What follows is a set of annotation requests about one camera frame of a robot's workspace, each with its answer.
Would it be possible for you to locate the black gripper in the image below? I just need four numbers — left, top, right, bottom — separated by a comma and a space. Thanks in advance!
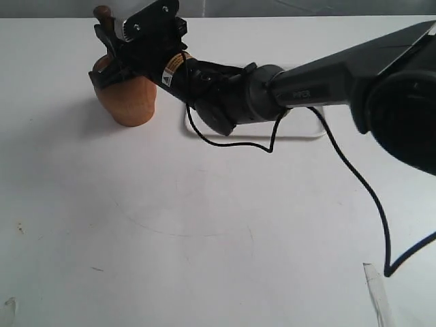
89, 23, 200, 102

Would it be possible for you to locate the brown wooden pestle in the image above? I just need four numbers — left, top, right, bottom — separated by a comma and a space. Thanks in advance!
93, 5, 114, 69

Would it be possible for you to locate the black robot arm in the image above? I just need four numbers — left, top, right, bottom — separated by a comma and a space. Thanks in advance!
91, 18, 435, 174

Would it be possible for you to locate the wooden mortar cup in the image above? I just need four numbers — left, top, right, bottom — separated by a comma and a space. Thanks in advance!
91, 56, 157, 127

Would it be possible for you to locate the white rectangular tray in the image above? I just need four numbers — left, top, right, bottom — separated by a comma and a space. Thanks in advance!
191, 107, 326, 142

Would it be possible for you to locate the clear tape piece left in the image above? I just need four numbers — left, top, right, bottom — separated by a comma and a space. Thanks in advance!
1, 297, 16, 327

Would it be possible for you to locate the clear tape strip right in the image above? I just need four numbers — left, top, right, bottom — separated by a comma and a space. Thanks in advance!
363, 263, 395, 327

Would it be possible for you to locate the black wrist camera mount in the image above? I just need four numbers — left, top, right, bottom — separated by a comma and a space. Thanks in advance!
114, 0, 187, 43

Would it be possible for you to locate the black cable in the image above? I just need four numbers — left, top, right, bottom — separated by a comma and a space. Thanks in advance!
176, 50, 436, 277

